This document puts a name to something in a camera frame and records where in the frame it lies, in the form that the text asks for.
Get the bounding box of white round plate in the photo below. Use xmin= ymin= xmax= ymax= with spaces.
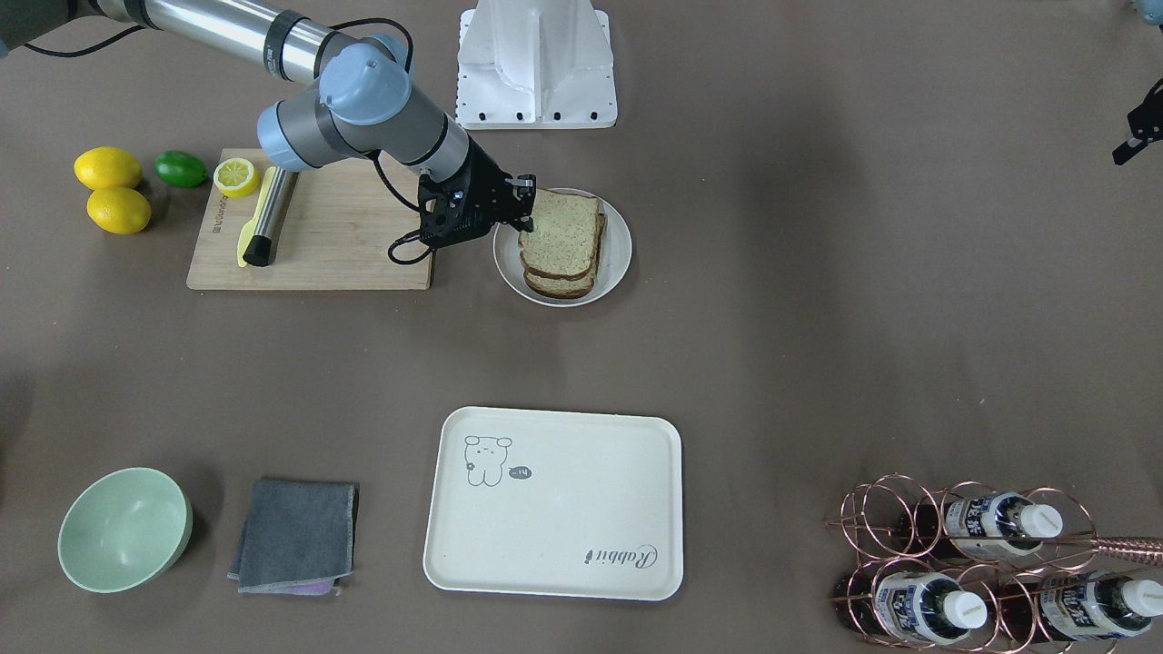
xmin=492 ymin=189 xmax=634 ymax=307

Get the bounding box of green lime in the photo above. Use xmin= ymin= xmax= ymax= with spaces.
xmin=154 ymin=150 xmax=209 ymax=189

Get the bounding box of plain bread slice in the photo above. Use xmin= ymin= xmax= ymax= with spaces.
xmin=518 ymin=189 xmax=602 ymax=280

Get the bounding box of tea bottle white cap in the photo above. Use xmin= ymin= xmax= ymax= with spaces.
xmin=892 ymin=491 xmax=1064 ymax=563

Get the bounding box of copper wire bottle rack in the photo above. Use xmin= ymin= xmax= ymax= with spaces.
xmin=830 ymin=472 xmax=1160 ymax=653

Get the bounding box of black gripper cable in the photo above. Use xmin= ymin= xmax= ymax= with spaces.
xmin=327 ymin=16 xmax=437 ymax=266

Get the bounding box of grey folded cloth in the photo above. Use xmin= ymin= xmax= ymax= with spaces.
xmin=227 ymin=479 xmax=361 ymax=596

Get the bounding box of yellow lemon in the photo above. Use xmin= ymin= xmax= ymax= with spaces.
xmin=72 ymin=145 xmax=143 ymax=191
xmin=86 ymin=187 xmax=151 ymax=235

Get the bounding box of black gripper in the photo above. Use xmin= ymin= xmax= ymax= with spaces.
xmin=418 ymin=145 xmax=537 ymax=249

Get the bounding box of green bowl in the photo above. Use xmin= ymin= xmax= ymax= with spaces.
xmin=57 ymin=467 xmax=193 ymax=593

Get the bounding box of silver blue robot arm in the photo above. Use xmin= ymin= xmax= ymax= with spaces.
xmin=3 ymin=1 xmax=536 ymax=250

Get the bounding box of second robot arm gripper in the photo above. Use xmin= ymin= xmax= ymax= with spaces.
xmin=1112 ymin=79 xmax=1162 ymax=165

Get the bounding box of wooden cutting board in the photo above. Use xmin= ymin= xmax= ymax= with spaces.
xmin=186 ymin=159 xmax=435 ymax=291

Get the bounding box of cream rabbit tray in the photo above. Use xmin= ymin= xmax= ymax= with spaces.
xmin=422 ymin=406 xmax=684 ymax=600

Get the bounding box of bread slice with egg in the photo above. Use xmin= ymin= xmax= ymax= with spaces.
xmin=522 ymin=213 xmax=607 ymax=301

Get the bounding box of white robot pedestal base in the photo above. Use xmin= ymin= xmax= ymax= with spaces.
xmin=454 ymin=1 xmax=619 ymax=130

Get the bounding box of half lemon slice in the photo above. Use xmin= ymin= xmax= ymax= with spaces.
xmin=213 ymin=157 xmax=262 ymax=198

